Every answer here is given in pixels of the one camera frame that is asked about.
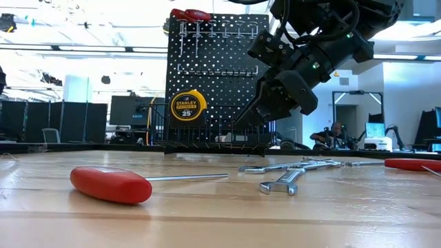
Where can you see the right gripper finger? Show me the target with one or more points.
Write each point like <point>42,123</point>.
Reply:
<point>258,110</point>

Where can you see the long silver combination wrench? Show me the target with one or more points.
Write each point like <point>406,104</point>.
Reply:
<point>255,169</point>

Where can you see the short silver combination wrench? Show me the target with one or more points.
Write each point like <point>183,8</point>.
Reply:
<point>299,164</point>

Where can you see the medium silver combination wrench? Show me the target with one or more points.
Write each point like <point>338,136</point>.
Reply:
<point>291,177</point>

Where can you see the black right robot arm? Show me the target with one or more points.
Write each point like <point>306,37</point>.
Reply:
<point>344,20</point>

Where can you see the black background robot arm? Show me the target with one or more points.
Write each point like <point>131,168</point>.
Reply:
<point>391,129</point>

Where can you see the black pegboard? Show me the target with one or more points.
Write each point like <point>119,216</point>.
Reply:
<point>213,86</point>

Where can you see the silver wrench hook rack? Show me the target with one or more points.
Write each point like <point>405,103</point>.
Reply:
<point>220,73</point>

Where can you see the person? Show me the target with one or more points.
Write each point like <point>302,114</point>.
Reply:
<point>327,136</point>

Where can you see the yellow Stanley tape measure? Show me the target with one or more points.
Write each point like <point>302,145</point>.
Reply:
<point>187,106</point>

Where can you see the white lit screen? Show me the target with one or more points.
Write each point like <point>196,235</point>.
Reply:
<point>375,130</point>

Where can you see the white box device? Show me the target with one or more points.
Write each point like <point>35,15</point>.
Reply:
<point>377,144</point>

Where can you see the long ceiling light bar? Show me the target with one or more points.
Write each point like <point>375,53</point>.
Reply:
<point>96,48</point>
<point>396,56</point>

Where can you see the black computer monitor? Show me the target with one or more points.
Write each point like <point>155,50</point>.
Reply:
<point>127,110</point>

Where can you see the black monitor with blue edge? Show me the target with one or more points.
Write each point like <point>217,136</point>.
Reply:
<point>429,131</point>

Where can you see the black ceiling dome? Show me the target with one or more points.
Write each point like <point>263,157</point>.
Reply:
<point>105,80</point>

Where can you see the black partition panels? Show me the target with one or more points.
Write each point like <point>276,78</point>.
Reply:
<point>76,120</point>

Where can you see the grey office chair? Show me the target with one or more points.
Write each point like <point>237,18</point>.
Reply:
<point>51,136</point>

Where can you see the black ceiling-hung device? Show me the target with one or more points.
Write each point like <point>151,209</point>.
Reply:
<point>7,23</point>

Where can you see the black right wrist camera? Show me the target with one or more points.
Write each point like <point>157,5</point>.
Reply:
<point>268,46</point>

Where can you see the grey wall vent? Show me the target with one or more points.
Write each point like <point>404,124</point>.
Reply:
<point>344,81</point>

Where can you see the black gantry frame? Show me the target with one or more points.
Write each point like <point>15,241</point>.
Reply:
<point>358,92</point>

